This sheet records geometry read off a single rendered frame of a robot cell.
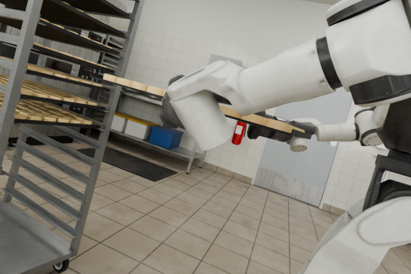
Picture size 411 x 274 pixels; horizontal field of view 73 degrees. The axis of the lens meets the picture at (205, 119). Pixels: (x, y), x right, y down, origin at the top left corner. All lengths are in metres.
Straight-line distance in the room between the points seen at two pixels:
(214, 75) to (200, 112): 0.07
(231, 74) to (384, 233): 0.48
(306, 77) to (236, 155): 4.28
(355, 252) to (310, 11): 4.38
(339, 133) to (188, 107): 0.81
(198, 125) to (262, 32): 4.39
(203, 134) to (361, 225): 0.42
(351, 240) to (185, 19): 4.77
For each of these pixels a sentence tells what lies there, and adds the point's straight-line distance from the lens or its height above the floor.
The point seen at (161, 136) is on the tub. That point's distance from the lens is 4.29.
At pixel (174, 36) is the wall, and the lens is 5.17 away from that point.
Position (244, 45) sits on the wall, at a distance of 4.77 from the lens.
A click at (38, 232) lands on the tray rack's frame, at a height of 0.15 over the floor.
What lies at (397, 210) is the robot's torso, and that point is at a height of 0.91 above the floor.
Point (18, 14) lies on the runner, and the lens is 1.25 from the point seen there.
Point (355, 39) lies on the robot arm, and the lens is 0.35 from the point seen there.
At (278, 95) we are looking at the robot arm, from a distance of 0.37.
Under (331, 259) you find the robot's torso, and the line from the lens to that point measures 0.77.
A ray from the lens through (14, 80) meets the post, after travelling 1.12.
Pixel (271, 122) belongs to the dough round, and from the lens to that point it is 0.61.
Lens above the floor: 1.01
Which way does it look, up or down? 3 degrees down
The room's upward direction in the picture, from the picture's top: 16 degrees clockwise
